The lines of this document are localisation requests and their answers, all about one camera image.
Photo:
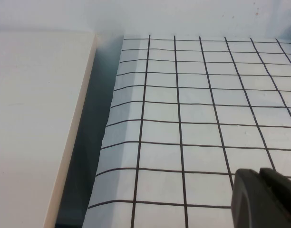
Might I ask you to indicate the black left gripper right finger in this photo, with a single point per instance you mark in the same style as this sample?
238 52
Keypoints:
281 183

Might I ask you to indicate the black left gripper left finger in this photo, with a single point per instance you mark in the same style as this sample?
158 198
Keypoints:
255 204

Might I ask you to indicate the white black-grid tablecloth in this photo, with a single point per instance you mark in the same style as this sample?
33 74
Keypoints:
197 133

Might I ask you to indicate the cream white side board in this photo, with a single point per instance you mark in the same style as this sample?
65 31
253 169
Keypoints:
33 118

